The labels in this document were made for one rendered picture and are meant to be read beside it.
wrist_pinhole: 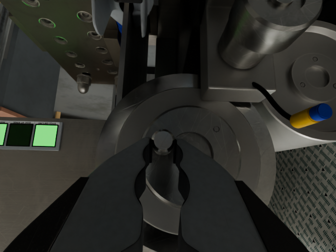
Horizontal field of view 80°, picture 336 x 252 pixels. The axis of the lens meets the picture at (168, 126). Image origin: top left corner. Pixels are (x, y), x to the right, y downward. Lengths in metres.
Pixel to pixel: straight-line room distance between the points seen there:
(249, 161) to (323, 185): 0.16
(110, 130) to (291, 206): 0.29
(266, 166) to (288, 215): 0.20
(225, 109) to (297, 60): 0.09
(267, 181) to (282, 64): 0.11
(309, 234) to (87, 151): 0.45
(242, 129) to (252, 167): 0.03
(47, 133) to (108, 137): 0.40
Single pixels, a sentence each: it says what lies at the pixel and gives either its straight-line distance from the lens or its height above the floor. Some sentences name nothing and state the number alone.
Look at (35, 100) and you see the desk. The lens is 2.32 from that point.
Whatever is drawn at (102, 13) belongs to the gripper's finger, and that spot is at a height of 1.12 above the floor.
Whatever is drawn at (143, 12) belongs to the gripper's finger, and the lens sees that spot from 0.19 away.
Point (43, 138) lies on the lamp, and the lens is 0.57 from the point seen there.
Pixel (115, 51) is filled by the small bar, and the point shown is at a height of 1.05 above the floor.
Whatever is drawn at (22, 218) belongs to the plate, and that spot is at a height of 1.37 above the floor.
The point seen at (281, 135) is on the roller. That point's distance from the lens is 0.21.
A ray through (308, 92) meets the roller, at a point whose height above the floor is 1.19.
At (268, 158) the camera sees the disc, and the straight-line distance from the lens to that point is 0.19.
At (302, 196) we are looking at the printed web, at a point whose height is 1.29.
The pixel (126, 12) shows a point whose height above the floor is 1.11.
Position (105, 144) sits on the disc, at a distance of 0.17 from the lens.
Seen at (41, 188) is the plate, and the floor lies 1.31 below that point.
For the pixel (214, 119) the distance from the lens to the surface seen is 0.16.
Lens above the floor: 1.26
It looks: 13 degrees down
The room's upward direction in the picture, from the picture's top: 179 degrees counter-clockwise
